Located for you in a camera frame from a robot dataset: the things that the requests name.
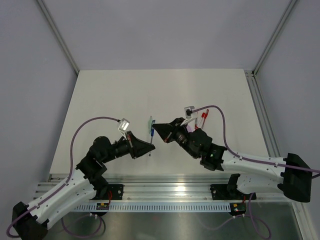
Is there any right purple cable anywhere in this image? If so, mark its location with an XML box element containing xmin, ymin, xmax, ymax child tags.
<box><xmin>192</xmin><ymin>105</ymin><xmax>320</xmax><ymax>237</ymax></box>

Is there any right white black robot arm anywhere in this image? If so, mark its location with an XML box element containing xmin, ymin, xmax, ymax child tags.
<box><xmin>152</xmin><ymin>117</ymin><xmax>313</xmax><ymax>203</ymax></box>

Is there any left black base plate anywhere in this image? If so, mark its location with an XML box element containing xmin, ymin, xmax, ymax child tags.
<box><xmin>94</xmin><ymin>184</ymin><xmax>124</xmax><ymax>201</ymax></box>

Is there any left aluminium frame post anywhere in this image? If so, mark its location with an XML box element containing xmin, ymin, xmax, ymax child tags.
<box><xmin>35</xmin><ymin>0</ymin><xmax>80</xmax><ymax>76</ymax></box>

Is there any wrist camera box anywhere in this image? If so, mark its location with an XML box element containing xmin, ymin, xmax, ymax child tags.
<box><xmin>181</xmin><ymin>105</ymin><xmax>198</xmax><ymax>126</ymax></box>
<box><xmin>118</xmin><ymin>118</ymin><xmax>130</xmax><ymax>139</ymax></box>

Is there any blue ballpoint pen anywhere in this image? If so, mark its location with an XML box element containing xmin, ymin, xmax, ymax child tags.
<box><xmin>148</xmin><ymin>128</ymin><xmax>154</xmax><ymax>157</ymax></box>

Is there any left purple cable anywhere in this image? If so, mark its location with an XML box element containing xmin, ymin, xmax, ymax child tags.
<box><xmin>6</xmin><ymin>115</ymin><xmax>121</xmax><ymax>238</ymax></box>

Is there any clear red-tipped pen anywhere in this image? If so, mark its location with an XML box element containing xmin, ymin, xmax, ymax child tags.
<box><xmin>197</xmin><ymin>112</ymin><xmax>205</xmax><ymax>128</ymax></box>

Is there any pink highlighter cap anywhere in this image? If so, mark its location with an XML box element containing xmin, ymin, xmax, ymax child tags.
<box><xmin>187</xmin><ymin>125</ymin><xmax>193</xmax><ymax>132</ymax></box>

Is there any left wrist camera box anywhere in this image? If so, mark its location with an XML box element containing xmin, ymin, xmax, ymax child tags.
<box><xmin>118</xmin><ymin>118</ymin><xmax>130</xmax><ymax>139</ymax></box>

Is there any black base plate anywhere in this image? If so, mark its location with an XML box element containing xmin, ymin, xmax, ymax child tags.
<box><xmin>94</xmin><ymin>184</ymin><xmax>124</xmax><ymax>201</ymax></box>
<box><xmin>210</xmin><ymin>173</ymin><xmax>251</xmax><ymax>201</ymax></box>

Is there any purple cable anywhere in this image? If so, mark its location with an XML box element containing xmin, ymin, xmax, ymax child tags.
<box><xmin>192</xmin><ymin>105</ymin><xmax>320</xmax><ymax>237</ymax></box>
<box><xmin>6</xmin><ymin>115</ymin><xmax>121</xmax><ymax>238</ymax></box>

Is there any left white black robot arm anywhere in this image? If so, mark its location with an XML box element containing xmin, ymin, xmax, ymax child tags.
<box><xmin>11</xmin><ymin>131</ymin><xmax>156</xmax><ymax>240</ymax></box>

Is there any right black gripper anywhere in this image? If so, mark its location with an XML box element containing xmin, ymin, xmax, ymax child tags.
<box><xmin>153</xmin><ymin>118</ymin><xmax>199</xmax><ymax>159</ymax></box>

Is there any white slotted cable duct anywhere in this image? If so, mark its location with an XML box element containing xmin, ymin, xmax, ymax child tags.
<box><xmin>73</xmin><ymin>202</ymin><xmax>246</xmax><ymax>213</ymax></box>

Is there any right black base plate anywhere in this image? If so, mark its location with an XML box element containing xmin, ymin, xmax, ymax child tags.
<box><xmin>210</xmin><ymin>173</ymin><xmax>251</xmax><ymax>201</ymax></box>

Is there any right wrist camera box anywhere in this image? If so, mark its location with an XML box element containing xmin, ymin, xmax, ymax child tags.
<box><xmin>181</xmin><ymin>105</ymin><xmax>198</xmax><ymax>126</ymax></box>

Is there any right aluminium side rail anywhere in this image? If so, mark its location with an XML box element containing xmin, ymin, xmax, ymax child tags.
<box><xmin>244</xmin><ymin>70</ymin><xmax>288</xmax><ymax>157</ymax></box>

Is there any green highlighter marker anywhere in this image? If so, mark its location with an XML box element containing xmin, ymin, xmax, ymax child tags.
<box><xmin>148</xmin><ymin>116</ymin><xmax>153</xmax><ymax>134</ymax></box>

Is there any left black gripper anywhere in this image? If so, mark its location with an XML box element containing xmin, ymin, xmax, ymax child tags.
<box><xmin>101</xmin><ymin>130</ymin><xmax>155</xmax><ymax>164</ymax></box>

